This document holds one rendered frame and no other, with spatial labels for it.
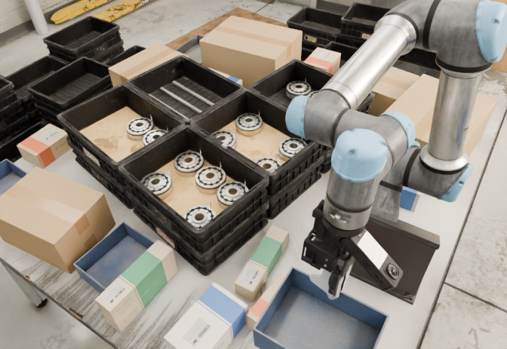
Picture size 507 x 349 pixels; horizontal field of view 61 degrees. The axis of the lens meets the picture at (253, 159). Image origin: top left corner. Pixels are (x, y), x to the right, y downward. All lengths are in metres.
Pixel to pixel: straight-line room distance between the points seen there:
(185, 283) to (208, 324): 0.22
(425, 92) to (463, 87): 0.78
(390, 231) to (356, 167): 0.59
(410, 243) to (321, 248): 0.47
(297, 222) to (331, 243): 0.74
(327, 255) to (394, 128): 0.24
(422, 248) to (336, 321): 0.38
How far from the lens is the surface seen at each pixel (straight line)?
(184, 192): 1.45
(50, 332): 2.29
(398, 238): 1.20
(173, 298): 1.38
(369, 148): 0.63
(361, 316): 0.90
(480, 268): 2.47
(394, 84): 1.93
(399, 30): 0.98
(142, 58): 2.13
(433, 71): 2.81
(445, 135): 1.14
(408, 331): 1.36
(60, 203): 1.50
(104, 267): 1.49
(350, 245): 0.74
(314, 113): 0.77
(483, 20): 0.99
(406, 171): 1.24
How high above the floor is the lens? 1.88
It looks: 43 degrees down
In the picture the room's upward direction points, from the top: 2 degrees counter-clockwise
